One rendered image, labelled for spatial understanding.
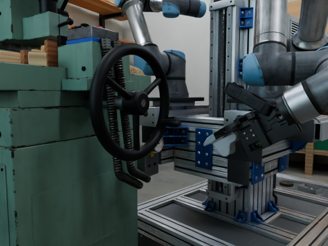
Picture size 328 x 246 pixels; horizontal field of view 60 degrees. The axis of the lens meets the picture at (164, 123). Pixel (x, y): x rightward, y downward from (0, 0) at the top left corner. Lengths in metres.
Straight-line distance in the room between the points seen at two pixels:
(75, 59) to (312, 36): 0.76
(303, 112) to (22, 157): 0.61
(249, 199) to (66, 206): 0.90
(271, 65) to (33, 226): 0.67
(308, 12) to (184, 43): 3.41
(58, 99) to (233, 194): 0.94
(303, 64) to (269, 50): 0.08
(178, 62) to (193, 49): 2.86
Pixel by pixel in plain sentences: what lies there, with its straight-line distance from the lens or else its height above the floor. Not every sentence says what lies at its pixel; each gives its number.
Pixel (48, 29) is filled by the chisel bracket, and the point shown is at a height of 1.02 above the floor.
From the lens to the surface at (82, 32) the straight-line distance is 0.78.
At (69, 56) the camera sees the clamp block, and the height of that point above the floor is 0.93.
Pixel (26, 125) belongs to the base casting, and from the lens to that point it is 0.73.
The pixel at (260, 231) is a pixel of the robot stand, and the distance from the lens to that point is 1.42.
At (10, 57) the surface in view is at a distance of 0.89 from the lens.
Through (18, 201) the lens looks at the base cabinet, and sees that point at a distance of 0.75.
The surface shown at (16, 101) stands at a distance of 0.73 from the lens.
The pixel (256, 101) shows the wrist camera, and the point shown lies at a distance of 0.63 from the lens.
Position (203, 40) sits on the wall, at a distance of 4.24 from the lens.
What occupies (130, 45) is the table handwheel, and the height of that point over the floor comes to 0.94.
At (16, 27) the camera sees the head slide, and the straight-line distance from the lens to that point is 1.03.
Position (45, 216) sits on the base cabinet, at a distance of 0.80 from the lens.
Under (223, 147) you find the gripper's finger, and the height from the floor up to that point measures 0.71.
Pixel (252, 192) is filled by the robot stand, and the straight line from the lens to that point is 1.46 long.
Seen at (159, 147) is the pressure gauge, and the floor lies 0.64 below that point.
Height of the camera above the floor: 0.83
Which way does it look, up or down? 6 degrees down
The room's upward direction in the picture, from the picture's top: straight up
